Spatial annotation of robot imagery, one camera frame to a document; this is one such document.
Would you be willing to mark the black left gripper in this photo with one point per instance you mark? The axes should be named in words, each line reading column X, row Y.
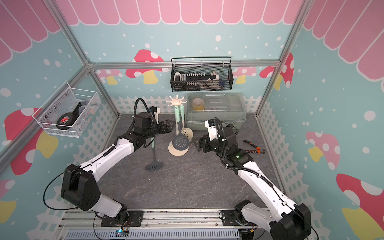
column 168, row 128

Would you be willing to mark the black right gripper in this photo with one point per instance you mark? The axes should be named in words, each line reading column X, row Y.
column 197, row 145

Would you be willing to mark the grey slotted skimmer green handle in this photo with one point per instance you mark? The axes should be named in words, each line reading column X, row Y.
column 154, row 165

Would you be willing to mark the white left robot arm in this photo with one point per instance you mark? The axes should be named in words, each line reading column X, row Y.
column 80, row 183

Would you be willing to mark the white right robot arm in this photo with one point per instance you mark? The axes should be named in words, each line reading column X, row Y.
column 283, row 218

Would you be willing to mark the beige utensil rack stand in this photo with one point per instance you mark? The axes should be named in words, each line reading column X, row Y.
column 176, row 102

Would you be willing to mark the green storage box clear lid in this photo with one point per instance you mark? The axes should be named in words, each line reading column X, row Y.
column 228, row 107

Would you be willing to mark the orange black pliers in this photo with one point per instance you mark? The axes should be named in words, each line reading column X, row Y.
column 256, row 150

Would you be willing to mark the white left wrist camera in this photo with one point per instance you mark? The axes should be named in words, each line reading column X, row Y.
column 155, row 111

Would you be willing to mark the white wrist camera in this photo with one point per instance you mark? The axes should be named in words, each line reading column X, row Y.
column 155, row 111
column 212, row 129

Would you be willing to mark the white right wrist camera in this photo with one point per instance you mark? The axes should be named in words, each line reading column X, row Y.
column 212, row 129

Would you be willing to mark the black wire wall basket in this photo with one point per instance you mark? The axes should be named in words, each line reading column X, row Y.
column 221, row 65

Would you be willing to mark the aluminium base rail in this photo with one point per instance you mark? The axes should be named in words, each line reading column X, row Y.
column 161, row 224

